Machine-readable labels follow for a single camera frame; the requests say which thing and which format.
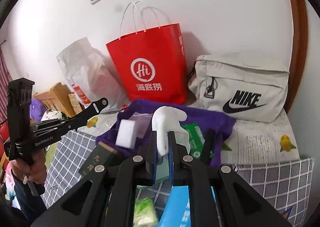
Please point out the white Miniso plastic bag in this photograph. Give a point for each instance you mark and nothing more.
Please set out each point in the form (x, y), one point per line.
(85, 71)

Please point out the brown wooden door frame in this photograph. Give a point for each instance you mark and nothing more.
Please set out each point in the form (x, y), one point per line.
(299, 49)

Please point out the green wet wipe packet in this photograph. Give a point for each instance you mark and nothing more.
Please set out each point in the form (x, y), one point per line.
(196, 139)

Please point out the red Haidilao paper bag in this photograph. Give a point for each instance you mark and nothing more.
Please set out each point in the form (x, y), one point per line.
(151, 64)

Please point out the person's left hand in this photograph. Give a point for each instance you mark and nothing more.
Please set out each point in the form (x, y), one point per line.
(37, 171)

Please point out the green tissue packet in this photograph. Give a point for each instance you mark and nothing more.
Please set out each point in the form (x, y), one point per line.
(144, 213)

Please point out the white foam block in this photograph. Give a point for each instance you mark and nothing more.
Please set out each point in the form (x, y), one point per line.
(127, 134)

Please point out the wooden headboard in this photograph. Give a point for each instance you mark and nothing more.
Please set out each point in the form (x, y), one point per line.
(56, 99)

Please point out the clear mesh drawstring pouch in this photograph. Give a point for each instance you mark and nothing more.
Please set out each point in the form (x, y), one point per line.
(142, 121)

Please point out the checkered grey bed sheet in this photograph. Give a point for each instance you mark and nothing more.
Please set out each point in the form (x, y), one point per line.
(286, 186)

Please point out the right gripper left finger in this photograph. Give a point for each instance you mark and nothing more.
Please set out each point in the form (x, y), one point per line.
(105, 196)

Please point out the floral white pillow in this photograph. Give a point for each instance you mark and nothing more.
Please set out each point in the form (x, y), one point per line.
(50, 114)

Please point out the purple towel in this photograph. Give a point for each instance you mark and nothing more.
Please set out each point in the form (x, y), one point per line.
(219, 122)

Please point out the beige Nike bag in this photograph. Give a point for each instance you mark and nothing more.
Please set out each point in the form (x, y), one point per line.
(242, 85)

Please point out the blue tissue pack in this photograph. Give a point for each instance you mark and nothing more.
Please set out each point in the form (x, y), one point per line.
(177, 206)

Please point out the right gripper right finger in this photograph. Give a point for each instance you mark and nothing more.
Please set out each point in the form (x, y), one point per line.
(218, 196)

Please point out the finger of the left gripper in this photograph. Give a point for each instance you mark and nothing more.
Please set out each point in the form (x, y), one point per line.
(83, 117)

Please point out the newspaper print lemon sheet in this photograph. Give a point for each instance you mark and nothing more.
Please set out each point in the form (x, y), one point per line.
(259, 143)

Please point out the dark green tea tin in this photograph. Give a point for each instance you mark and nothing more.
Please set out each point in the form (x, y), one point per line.
(106, 154)

